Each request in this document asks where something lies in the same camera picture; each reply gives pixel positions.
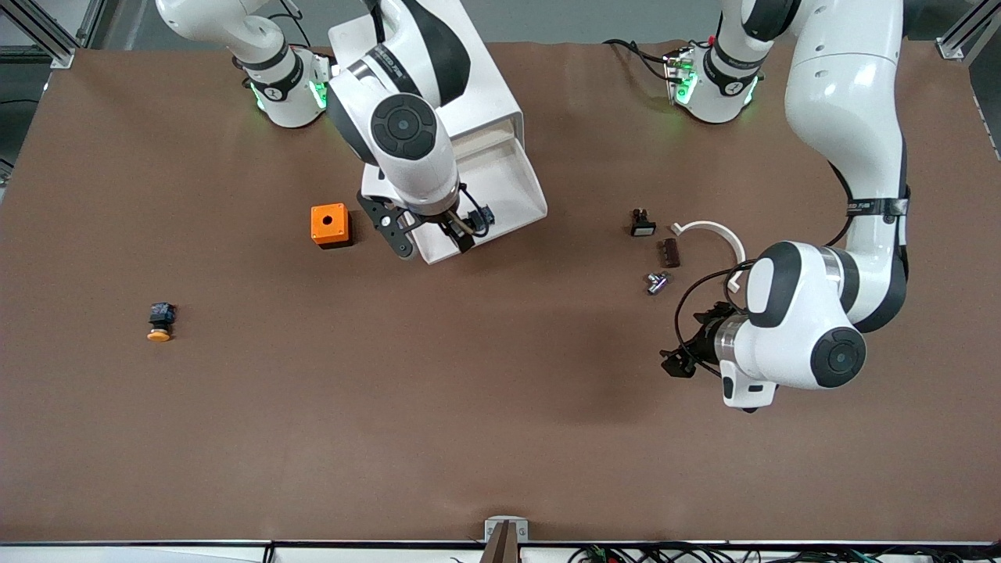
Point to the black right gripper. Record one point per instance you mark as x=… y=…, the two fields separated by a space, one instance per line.
x=453 y=227

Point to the grey metal bracket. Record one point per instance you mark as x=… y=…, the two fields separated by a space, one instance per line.
x=490 y=530

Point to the aluminium frame post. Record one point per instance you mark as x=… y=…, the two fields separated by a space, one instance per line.
x=950 y=48
x=59 y=56

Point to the brown bar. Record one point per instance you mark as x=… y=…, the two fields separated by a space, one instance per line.
x=507 y=547

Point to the white table edge rail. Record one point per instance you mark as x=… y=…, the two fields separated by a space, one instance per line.
x=156 y=555

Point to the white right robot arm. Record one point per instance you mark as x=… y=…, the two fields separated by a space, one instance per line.
x=407 y=172

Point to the yellow mushroom push button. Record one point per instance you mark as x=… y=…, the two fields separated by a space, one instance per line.
x=160 y=335

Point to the black white-faced rectangular push button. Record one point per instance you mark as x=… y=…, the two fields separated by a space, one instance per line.
x=643 y=229

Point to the chrome tee fitting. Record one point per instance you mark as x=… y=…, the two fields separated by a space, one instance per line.
x=655 y=284

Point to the dark brown cylinder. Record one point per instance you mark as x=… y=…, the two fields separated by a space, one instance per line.
x=670 y=254

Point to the orange box with hole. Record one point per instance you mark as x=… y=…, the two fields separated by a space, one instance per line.
x=319 y=231

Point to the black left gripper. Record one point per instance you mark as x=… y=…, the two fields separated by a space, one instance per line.
x=705 y=341

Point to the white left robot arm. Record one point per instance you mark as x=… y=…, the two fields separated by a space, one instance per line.
x=844 y=94

